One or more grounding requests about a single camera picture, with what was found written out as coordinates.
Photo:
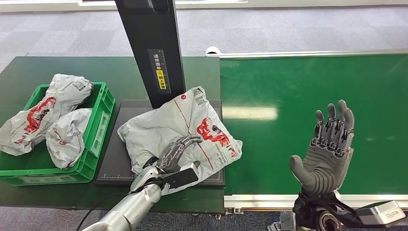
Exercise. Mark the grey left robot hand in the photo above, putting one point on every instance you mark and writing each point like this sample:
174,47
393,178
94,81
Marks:
170,157

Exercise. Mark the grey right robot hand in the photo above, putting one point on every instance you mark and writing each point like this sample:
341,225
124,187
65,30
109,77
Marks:
328,159

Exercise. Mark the white red-print mailer package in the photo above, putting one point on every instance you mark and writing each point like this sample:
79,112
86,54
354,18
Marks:
159,127
51,105

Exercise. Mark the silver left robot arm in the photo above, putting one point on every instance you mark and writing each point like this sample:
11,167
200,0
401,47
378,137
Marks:
134,204

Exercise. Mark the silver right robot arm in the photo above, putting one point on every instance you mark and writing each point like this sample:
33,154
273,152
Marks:
318,213

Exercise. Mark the green conveyor belt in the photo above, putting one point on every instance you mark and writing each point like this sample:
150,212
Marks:
366,83

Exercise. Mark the small white crumpled mailer package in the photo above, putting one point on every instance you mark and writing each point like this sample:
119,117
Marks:
68,137

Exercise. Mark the white conveyor roller end cap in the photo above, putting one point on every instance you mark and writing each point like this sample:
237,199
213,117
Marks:
213,50

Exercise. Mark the white red-print crumpled mailer package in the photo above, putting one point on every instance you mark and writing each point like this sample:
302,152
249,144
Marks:
51,105

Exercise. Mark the green plastic crate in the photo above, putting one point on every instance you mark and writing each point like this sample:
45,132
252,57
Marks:
98,127

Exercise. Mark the black yellow column label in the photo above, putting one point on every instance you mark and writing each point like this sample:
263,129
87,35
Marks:
160,71

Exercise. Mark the dark green table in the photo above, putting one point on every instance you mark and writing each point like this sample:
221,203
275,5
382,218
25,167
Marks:
121,73

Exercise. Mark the black scanner column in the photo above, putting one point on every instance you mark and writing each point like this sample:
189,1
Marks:
149,28

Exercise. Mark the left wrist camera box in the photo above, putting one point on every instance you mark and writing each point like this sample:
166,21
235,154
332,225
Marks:
183,177

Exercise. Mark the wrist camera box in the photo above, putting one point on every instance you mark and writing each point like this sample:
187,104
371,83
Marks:
183,177
381,213

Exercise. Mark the black scanner base plate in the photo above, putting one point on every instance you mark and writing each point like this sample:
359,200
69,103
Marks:
114,159

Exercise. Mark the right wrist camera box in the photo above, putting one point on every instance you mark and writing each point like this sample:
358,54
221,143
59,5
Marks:
381,213

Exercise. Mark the aluminium conveyor side frame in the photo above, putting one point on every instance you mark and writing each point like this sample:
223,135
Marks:
261,201

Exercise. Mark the aluminium conveyor edge rail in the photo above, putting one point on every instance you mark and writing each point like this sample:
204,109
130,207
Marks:
302,53

